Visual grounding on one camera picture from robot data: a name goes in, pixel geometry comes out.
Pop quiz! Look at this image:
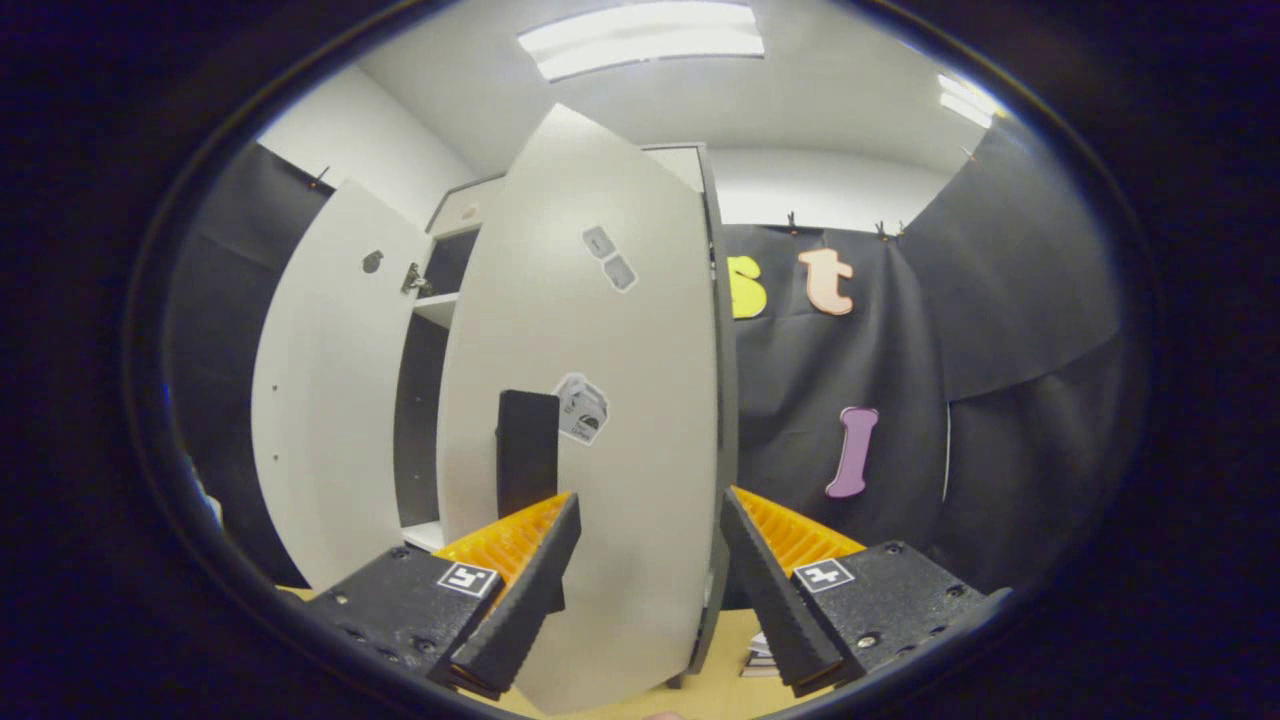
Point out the black door handle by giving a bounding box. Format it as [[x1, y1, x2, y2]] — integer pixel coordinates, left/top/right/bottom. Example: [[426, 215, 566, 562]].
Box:
[[497, 389, 562, 523]]

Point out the black backdrop cloth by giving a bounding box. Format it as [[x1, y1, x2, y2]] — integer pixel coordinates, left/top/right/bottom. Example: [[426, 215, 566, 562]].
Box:
[[165, 125, 1126, 601]]

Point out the white shoe cabinet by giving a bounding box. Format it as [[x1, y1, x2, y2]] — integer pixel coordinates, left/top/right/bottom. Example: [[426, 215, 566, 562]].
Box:
[[393, 143, 743, 691]]

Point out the white cabinet door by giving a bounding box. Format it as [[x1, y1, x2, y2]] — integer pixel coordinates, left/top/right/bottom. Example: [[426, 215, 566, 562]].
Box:
[[250, 178, 436, 591], [437, 103, 741, 716]]

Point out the small ceiling light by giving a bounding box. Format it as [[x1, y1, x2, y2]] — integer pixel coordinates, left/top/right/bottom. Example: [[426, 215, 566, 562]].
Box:
[[937, 72, 1003, 129]]

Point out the long ceiling light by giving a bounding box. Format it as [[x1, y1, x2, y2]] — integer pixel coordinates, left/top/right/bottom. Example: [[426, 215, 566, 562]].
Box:
[[517, 0, 766, 83]]

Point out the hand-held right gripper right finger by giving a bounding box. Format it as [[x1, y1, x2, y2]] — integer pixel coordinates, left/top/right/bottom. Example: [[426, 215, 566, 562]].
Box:
[[720, 486, 991, 699]]

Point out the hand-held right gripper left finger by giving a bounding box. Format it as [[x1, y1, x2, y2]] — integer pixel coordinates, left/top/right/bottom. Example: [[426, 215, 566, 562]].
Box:
[[305, 490, 583, 701]]

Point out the white printed card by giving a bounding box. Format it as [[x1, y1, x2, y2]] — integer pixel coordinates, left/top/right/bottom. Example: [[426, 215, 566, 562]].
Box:
[[740, 630, 778, 679]]

